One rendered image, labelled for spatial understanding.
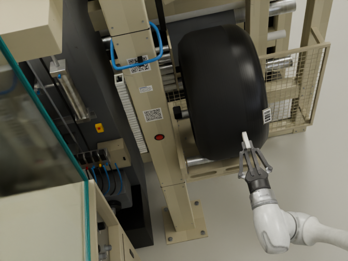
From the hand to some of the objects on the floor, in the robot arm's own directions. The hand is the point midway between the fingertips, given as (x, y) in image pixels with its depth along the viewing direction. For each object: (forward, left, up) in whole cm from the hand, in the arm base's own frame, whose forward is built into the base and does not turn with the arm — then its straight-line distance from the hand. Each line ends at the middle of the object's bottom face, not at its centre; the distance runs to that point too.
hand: (246, 141), depth 155 cm
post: (+48, -2, -122) cm, 131 cm away
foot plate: (+48, -2, -122) cm, 130 cm away
